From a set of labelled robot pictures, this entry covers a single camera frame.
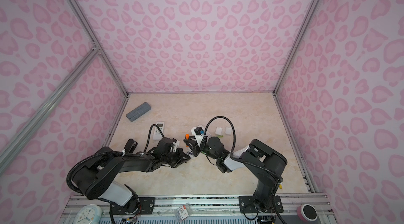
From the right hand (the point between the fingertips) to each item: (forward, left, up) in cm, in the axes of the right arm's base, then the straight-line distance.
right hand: (186, 138), depth 81 cm
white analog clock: (-32, +40, -10) cm, 53 cm away
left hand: (-5, -2, -10) cm, 12 cm away
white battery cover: (+13, -17, -13) cm, 25 cm away
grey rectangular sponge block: (+26, +37, -11) cm, 46 cm away
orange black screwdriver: (0, -1, +2) cm, 2 cm away
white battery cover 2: (+13, -23, -13) cm, 29 cm away
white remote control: (-4, -1, -12) cm, 13 cm away
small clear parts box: (-31, -1, -10) cm, 32 cm away
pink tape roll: (-30, -53, -8) cm, 62 cm away
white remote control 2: (+8, +20, -10) cm, 24 cm away
